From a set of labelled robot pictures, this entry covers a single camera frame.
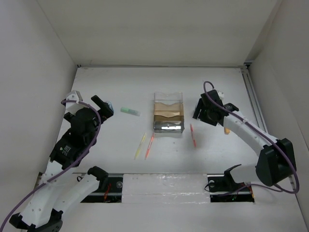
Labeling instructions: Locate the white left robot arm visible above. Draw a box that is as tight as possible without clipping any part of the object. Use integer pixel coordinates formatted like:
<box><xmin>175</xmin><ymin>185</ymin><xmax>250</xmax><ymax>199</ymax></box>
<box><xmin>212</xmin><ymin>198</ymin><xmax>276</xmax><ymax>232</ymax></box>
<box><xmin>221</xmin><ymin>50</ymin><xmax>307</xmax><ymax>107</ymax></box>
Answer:
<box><xmin>5</xmin><ymin>92</ymin><xmax>114</xmax><ymax>232</ymax></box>

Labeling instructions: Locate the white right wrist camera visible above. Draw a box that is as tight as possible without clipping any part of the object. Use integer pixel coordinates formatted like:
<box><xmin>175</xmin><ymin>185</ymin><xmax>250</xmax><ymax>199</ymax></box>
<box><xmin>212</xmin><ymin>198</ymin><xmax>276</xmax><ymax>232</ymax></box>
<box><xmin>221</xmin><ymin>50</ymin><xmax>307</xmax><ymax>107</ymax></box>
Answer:
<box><xmin>217</xmin><ymin>91</ymin><xmax>225</xmax><ymax>100</ymax></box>

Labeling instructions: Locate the green highlighter marker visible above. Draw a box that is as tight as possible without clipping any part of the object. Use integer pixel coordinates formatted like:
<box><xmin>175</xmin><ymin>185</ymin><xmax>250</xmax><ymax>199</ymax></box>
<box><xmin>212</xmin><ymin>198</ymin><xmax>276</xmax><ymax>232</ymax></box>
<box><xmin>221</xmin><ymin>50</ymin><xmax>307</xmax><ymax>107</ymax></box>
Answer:
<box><xmin>120</xmin><ymin>107</ymin><xmax>140</xmax><ymax>116</ymax></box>

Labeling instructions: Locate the red pen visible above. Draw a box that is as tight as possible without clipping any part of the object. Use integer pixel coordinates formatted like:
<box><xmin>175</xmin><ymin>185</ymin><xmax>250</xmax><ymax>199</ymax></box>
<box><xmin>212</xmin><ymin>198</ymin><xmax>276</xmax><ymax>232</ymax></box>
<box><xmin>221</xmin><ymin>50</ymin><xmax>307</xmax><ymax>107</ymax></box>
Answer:
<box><xmin>190</xmin><ymin>123</ymin><xmax>197</xmax><ymax>147</ymax></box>

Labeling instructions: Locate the three-tier acrylic organizer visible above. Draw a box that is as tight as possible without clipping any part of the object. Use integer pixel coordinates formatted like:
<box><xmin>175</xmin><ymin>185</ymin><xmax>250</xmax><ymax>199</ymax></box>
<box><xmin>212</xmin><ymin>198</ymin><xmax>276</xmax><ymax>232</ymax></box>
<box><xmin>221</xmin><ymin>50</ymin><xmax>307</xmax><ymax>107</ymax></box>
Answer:
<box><xmin>153</xmin><ymin>92</ymin><xmax>184</xmax><ymax>133</ymax></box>

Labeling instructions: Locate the blue tape roll left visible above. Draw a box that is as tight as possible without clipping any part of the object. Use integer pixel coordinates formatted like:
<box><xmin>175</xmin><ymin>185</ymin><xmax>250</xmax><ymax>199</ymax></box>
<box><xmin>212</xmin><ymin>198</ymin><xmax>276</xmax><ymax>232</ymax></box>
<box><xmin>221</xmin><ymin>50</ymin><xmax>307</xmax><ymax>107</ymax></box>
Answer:
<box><xmin>107</xmin><ymin>101</ymin><xmax>113</xmax><ymax>110</ymax></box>

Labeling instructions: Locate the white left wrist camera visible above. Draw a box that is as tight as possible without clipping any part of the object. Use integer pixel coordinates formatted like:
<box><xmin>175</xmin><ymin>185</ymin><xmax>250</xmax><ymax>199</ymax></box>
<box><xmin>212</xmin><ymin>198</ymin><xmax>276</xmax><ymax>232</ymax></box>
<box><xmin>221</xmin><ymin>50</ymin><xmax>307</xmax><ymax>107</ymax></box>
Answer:
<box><xmin>65</xmin><ymin>90</ymin><xmax>84</xmax><ymax>115</ymax></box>

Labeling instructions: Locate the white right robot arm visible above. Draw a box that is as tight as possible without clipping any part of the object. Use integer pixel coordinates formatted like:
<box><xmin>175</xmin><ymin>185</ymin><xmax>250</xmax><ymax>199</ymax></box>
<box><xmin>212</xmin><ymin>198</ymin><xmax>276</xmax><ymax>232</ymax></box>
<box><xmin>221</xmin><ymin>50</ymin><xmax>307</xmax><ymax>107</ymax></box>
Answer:
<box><xmin>193</xmin><ymin>89</ymin><xmax>300</xmax><ymax>194</ymax></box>

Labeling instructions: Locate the aluminium frame rail right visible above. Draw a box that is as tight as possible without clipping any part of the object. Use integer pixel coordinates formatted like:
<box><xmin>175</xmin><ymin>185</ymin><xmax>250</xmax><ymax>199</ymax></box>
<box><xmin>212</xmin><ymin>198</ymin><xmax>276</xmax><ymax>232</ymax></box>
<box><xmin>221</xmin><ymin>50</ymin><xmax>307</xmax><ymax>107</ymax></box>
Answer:
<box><xmin>240</xmin><ymin>62</ymin><xmax>268</xmax><ymax>132</ymax></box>

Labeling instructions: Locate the orange pen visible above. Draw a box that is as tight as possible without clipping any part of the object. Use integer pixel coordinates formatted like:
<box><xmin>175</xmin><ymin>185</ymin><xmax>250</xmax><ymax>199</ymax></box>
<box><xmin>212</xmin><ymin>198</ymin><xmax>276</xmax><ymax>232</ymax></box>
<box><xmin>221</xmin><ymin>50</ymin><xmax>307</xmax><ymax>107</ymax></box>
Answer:
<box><xmin>144</xmin><ymin>132</ymin><xmax>155</xmax><ymax>160</ymax></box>

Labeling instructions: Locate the orange yellow highlighter marker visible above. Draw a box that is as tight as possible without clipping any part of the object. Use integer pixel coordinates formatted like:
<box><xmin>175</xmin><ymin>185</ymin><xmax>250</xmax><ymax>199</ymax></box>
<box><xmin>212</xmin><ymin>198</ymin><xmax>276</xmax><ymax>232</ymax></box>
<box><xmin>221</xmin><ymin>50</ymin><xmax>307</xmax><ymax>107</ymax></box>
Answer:
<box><xmin>224</xmin><ymin>128</ymin><xmax>230</xmax><ymax>135</ymax></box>

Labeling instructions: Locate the yellow pen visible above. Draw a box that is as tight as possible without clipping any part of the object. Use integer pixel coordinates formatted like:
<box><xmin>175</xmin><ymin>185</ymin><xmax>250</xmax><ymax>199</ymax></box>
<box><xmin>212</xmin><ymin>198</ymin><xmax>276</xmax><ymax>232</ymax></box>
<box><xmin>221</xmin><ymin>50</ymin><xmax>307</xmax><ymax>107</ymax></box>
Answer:
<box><xmin>134</xmin><ymin>132</ymin><xmax>147</xmax><ymax>160</ymax></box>

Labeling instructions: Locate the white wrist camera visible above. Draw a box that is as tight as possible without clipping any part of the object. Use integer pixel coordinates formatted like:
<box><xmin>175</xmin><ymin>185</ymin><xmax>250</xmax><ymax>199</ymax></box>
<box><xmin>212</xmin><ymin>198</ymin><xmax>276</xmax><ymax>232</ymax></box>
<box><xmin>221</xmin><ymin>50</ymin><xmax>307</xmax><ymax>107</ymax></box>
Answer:
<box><xmin>217</xmin><ymin>91</ymin><xmax>225</xmax><ymax>100</ymax></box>
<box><xmin>65</xmin><ymin>90</ymin><xmax>84</xmax><ymax>115</ymax></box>

